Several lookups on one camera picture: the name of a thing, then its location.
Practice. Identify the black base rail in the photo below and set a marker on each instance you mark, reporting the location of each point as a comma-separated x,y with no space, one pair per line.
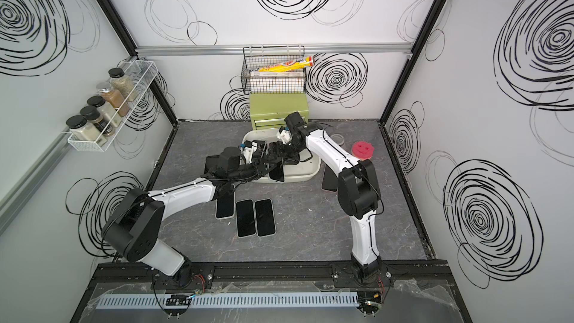
337,274

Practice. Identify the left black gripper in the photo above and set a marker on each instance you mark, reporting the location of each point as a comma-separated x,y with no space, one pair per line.
259,163

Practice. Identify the black wire basket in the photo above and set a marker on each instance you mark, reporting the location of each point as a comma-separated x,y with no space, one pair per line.
257,57

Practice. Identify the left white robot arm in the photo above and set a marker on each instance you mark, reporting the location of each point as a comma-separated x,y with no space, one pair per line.
132,230

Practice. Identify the black phone table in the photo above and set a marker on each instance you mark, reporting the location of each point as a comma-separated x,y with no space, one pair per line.
211,163

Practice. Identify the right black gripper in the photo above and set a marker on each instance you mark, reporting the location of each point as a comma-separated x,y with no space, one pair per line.
276,149

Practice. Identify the black phone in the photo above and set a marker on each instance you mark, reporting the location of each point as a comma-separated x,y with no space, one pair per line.
277,173
330,180

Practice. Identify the white slotted cable duct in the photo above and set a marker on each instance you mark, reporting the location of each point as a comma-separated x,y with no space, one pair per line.
227,300

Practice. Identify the spice jar black lid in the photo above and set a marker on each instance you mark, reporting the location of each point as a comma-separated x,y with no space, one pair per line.
91,114
106,109
123,83
82,128

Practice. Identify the clear wall spice rack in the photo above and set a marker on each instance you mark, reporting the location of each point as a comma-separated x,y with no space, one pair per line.
130,136

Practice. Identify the aluminium wall rail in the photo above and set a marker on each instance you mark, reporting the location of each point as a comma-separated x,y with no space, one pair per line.
189,50

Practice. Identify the green metal tool chest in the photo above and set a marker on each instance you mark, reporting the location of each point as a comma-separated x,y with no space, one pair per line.
270,110

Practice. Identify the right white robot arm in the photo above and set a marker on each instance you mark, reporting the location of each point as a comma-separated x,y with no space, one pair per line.
358,191

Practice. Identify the spice jar silver lid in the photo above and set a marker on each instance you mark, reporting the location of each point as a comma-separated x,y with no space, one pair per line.
114,97

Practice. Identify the yellow snack package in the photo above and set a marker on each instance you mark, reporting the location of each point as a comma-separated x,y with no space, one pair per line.
288,66

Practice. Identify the glass jar with powder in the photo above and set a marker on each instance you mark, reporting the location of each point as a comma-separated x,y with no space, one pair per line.
338,139

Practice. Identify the white plastic storage box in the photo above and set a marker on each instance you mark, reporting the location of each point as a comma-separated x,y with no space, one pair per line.
300,172

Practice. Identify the black phone in box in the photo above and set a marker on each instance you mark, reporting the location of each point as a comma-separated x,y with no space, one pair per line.
277,173

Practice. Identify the pink smiley sponge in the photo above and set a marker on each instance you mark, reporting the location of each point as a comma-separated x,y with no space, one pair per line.
362,150

